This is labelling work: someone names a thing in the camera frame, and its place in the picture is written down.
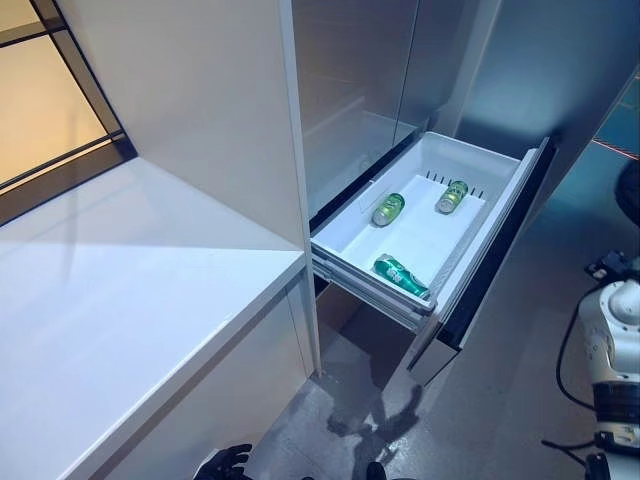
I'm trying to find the stainless steel fridge door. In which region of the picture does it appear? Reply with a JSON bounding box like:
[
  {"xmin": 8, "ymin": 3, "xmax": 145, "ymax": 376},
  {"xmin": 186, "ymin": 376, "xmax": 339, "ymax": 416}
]
[
  {"xmin": 394, "ymin": 0, "xmax": 504, "ymax": 141},
  {"xmin": 292, "ymin": 0, "xmax": 421, "ymax": 221}
]

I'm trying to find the tall white cabinet panel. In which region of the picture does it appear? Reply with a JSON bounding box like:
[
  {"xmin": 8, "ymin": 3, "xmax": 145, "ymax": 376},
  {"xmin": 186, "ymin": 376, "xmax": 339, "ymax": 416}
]
[{"xmin": 52, "ymin": 0, "xmax": 321, "ymax": 376}]

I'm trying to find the backlit panel with black frame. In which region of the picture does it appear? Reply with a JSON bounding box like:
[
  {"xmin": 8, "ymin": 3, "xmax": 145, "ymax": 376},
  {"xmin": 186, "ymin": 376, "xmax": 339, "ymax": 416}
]
[{"xmin": 0, "ymin": 0, "xmax": 139, "ymax": 199}]

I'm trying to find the short green soda can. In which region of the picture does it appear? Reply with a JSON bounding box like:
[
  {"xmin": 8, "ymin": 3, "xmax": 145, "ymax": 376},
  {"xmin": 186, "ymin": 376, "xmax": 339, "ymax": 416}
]
[
  {"xmin": 371, "ymin": 192, "xmax": 406, "ymax": 227},
  {"xmin": 435, "ymin": 179, "xmax": 470, "ymax": 215}
]

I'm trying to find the tall green beer can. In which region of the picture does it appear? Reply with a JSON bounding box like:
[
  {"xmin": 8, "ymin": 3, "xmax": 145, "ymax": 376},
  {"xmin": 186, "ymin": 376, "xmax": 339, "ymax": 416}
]
[{"xmin": 370, "ymin": 253, "xmax": 432, "ymax": 301}]

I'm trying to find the fridge drawer with white bin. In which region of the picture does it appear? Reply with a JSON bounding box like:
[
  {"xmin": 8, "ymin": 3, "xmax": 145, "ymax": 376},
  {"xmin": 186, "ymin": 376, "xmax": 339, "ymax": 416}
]
[{"xmin": 309, "ymin": 130, "xmax": 556, "ymax": 389}]

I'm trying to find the dark round object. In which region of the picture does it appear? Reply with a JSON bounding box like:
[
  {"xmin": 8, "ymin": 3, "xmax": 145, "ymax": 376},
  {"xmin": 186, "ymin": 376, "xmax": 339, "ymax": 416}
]
[{"xmin": 612, "ymin": 159, "xmax": 640, "ymax": 224}]

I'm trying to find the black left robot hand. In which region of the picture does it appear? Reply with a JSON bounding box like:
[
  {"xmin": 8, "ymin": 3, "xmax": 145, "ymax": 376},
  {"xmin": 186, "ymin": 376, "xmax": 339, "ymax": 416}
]
[{"xmin": 193, "ymin": 443, "xmax": 254, "ymax": 480}]

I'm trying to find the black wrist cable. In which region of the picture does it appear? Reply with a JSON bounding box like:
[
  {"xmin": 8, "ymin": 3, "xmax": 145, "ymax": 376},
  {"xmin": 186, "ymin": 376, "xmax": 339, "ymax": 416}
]
[{"xmin": 555, "ymin": 299, "xmax": 601, "ymax": 404}]

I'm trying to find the white counter cabinet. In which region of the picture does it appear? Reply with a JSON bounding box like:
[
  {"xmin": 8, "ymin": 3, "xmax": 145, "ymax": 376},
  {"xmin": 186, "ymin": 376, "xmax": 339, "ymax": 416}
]
[{"xmin": 0, "ymin": 157, "xmax": 319, "ymax": 480}]

